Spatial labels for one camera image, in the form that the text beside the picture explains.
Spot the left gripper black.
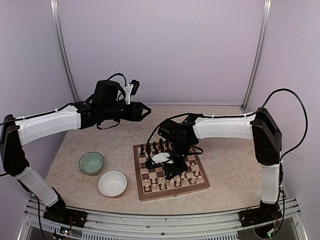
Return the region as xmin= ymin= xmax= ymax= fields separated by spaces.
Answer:
xmin=102 ymin=101 xmax=152 ymax=122

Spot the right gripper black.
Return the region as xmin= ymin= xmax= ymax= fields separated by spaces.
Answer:
xmin=163 ymin=140 xmax=193 ymax=180

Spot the wooden chess board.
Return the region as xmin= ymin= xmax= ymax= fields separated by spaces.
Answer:
xmin=133 ymin=140 xmax=210 ymax=202

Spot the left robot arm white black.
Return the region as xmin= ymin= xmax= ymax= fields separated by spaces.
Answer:
xmin=0 ymin=80 xmax=152 ymax=223

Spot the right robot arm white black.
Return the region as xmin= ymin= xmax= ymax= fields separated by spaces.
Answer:
xmin=145 ymin=138 xmax=262 ymax=215

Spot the black chess pieces row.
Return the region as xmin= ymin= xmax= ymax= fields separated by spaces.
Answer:
xmin=137 ymin=138 xmax=173 ymax=158

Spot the white chess pawn lying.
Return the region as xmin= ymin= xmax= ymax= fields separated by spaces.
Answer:
xmin=160 ymin=183 xmax=166 ymax=190

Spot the white chess piece top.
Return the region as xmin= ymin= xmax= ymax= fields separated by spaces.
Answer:
xmin=143 ymin=179 xmax=150 ymax=192

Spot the green glass bowl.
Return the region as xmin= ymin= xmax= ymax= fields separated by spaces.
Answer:
xmin=78 ymin=151 xmax=105 ymax=176

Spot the white ceramic bowl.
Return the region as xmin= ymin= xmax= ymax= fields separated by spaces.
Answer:
xmin=98 ymin=171 xmax=128 ymax=198

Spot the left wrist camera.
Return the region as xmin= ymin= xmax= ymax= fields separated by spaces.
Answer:
xmin=124 ymin=79 xmax=140 ymax=105

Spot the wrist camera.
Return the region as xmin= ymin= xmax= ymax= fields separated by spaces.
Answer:
xmin=124 ymin=79 xmax=140 ymax=105
xmin=145 ymin=152 xmax=173 ymax=169

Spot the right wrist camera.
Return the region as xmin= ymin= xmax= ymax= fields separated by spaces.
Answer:
xmin=145 ymin=152 xmax=173 ymax=169

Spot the right aluminium frame post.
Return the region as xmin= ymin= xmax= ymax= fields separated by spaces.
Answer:
xmin=241 ymin=0 xmax=272 ymax=112

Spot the aluminium frame post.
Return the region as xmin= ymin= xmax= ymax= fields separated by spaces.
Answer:
xmin=50 ymin=0 xmax=80 ymax=102
xmin=241 ymin=0 xmax=272 ymax=112

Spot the left aluminium frame post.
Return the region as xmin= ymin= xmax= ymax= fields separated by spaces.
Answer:
xmin=50 ymin=0 xmax=80 ymax=102

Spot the front aluminium rail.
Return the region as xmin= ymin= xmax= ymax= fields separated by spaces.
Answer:
xmin=17 ymin=198 xmax=308 ymax=240

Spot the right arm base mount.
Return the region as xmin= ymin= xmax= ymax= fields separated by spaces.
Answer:
xmin=238 ymin=207 xmax=282 ymax=228

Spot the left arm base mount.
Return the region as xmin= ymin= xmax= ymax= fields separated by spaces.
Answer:
xmin=43 ymin=208 xmax=88 ymax=228

